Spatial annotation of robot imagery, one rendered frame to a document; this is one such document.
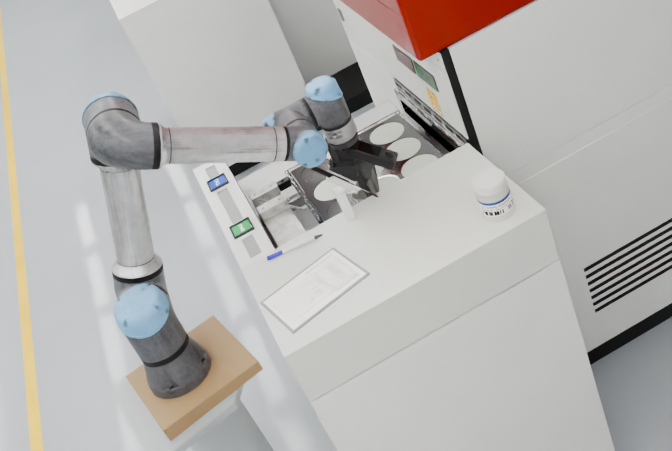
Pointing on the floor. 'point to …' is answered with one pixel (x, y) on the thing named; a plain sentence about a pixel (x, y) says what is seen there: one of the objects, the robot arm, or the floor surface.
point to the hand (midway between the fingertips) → (378, 199)
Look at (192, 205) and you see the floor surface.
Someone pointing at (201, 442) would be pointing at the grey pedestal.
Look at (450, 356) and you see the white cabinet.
